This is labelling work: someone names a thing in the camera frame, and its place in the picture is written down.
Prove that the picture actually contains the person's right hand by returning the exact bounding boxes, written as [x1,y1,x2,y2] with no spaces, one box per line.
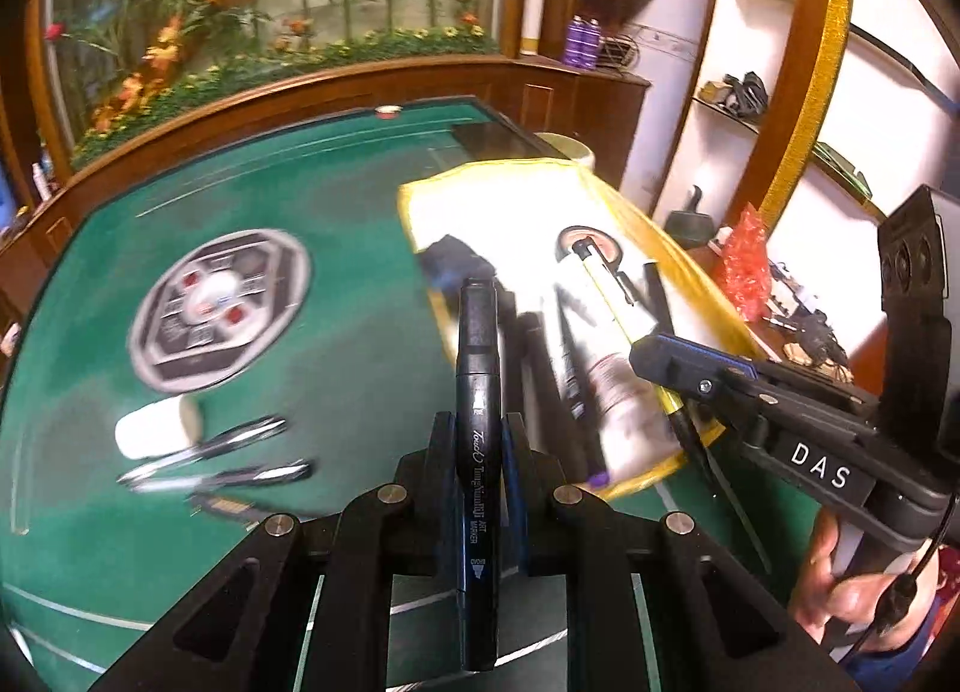
[793,512,940,654]

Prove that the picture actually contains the bunch of dark keys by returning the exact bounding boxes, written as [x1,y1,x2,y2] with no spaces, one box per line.
[763,263,854,372]

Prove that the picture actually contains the black yellow utility knife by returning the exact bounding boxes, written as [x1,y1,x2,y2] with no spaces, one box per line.
[190,493,257,522]

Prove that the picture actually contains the white pen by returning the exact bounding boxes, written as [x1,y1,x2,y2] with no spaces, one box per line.
[559,242,677,483]

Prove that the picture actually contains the black cable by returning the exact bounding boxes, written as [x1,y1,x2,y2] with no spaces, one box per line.
[853,538,943,657]

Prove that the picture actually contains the white eraser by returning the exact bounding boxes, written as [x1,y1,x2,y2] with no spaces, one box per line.
[115,396,203,458]

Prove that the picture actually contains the arched shelf unit gold trim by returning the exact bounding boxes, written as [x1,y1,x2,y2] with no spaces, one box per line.
[645,0,931,232]

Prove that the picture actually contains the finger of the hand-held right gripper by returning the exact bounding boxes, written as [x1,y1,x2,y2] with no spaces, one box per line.
[628,333,781,438]

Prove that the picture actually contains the dark blue black block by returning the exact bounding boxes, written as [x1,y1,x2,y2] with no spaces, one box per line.
[420,234,493,290]

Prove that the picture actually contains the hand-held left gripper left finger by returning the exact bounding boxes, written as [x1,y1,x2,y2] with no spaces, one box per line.
[90,413,458,692]

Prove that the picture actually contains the wooden display cabinet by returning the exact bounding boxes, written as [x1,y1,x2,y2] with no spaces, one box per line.
[0,0,653,333]

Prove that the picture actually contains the person's right forearm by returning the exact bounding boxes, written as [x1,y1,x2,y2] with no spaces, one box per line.
[844,549,960,670]

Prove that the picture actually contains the yellow padded envelope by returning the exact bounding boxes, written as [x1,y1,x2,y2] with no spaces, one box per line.
[397,160,760,503]

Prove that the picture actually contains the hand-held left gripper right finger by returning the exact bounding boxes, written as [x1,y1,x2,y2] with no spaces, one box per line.
[504,413,863,692]

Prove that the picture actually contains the wire basket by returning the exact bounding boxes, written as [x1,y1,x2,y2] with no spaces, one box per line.
[600,36,640,73]

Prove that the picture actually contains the black tape roll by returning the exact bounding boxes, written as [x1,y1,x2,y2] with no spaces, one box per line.
[555,225,623,270]

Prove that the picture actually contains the silver black ballpoint pen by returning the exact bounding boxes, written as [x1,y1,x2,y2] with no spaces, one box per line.
[118,416,288,488]
[129,462,313,497]

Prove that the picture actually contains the red plastic bag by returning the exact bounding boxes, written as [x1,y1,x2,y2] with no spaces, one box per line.
[712,204,775,323]

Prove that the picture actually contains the dark items on shelf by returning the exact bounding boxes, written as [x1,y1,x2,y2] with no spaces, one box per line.
[700,72,770,121]

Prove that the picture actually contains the round table control panel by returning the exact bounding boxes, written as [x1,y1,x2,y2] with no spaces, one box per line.
[127,230,311,394]

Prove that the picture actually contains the black kettle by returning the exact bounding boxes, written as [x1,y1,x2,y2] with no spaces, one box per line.
[666,186,715,248]

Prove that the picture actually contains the thick black marker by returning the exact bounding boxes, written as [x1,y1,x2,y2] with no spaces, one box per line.
[454,277,503,672]

